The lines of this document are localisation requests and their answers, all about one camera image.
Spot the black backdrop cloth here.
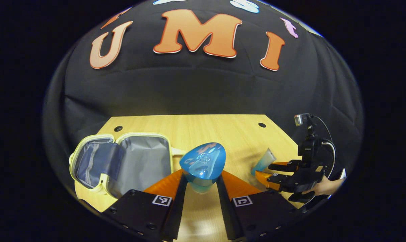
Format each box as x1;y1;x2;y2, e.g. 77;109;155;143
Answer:
43;0;364;202

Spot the blue cap skin care bottle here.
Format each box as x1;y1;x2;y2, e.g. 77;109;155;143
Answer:
179;142;226;195

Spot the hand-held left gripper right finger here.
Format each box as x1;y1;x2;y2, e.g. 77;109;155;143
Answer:
216;170;302;242

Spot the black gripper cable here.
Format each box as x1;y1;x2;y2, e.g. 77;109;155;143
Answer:
311;115;337;178

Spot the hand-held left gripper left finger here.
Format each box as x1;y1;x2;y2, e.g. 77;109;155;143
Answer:
102;169;189;242

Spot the translucent blue skin care tube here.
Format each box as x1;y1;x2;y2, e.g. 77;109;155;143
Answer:
251;148;277;176

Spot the pale yellow suitcase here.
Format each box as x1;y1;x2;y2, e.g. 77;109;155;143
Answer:
69;132;186;213

